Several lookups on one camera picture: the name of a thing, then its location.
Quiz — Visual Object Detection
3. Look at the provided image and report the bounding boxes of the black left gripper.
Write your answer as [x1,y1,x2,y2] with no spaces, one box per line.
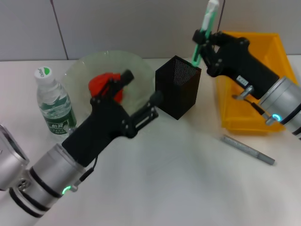
[61,69,165,166]

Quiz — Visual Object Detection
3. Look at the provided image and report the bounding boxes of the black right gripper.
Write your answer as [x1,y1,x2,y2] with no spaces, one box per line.
[192,29,281,100]

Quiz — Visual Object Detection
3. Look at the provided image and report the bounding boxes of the green utility knife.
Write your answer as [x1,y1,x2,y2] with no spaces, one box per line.
[191,0,221,68]

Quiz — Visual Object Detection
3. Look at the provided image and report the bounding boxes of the red-orange fruit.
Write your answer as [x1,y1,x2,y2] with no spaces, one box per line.
[88,72,129,104]

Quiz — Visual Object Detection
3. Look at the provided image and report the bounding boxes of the clear water bottle green label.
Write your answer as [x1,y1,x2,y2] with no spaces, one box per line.
[33,66,78,142]

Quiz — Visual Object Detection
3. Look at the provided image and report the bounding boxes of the silver grey pen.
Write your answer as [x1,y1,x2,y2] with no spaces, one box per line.
[221,134,276,166]

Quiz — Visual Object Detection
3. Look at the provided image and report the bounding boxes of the wavy translucent glass fruit plate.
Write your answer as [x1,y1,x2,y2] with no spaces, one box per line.
[63,49,155,123]

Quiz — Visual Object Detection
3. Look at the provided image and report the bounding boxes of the black mesh pen holder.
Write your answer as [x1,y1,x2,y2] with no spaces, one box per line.
[154,55,202,121]

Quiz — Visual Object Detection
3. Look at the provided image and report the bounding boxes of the yellow plastic bin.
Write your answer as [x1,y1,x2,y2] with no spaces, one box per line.
[215,31,301,135]

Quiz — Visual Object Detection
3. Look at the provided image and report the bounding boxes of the left gripper cable with connector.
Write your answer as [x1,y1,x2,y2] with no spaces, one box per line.
[69,128,99,193]

